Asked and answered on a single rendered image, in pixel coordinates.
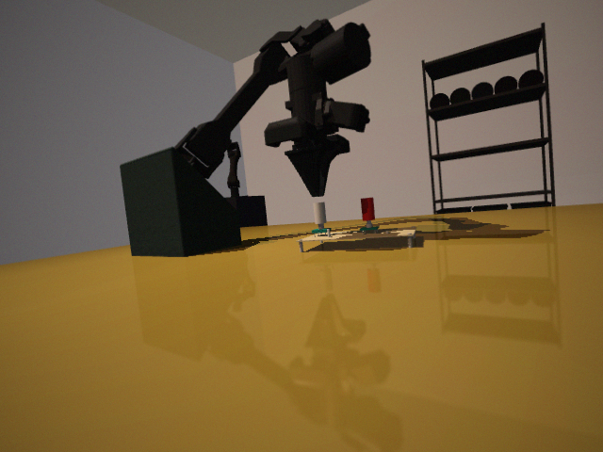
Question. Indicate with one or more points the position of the beige rectangular board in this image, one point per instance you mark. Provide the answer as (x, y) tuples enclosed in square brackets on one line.
[(365, 232)]

